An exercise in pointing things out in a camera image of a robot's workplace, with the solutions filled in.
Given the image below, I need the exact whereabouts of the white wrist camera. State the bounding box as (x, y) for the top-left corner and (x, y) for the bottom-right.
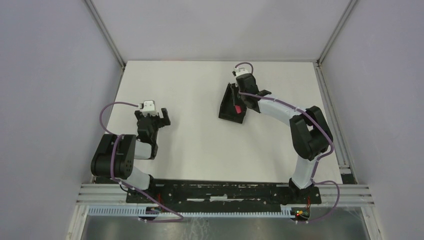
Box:
(232, 67), (251, 78)
(138, 100), (156, 112)

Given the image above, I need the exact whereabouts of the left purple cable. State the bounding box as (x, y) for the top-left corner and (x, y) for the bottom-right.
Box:
(99, 101), (185, 223)

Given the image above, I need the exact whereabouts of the black plastic bin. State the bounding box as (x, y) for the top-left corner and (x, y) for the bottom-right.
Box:
(218, 83), (247, 124)

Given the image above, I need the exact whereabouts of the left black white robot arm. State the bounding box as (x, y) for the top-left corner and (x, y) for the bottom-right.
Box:
(90, 108), (171, 204)

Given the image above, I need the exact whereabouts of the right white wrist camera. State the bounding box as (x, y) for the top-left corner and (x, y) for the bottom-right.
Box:
(232, 67), (251, 78)

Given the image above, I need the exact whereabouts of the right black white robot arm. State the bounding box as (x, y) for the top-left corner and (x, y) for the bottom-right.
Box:
(229, 69), (334, 204)

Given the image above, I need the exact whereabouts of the aluminium frame rail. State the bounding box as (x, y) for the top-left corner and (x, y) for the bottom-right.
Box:
(313, 0), (358, 185)
(83, 0), (126, 71)

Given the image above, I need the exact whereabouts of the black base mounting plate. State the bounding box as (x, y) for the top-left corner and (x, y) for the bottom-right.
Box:
(145, 179), (321, 213)

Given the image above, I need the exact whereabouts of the red handled screwdriver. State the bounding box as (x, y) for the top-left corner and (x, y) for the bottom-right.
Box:
(234, 105), (242, 114)

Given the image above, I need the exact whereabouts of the front aluminium extrusion rail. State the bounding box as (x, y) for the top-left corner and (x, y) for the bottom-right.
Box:
(76, 183), (375, 208)

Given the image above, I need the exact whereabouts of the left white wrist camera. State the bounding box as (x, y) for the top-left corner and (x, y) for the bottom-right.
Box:
(138, 100), (156, 112)

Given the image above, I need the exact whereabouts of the right aluminium frame rail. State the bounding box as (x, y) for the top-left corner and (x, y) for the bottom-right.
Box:
(313, 0), (358, 185)

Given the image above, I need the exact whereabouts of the left aluminium frame rail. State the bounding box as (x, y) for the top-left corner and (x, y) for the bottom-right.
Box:
(83, 0), (126, 71)

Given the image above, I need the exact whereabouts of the white slotted cable duct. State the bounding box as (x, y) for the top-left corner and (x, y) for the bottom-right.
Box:
(88, 205), (306, 220)

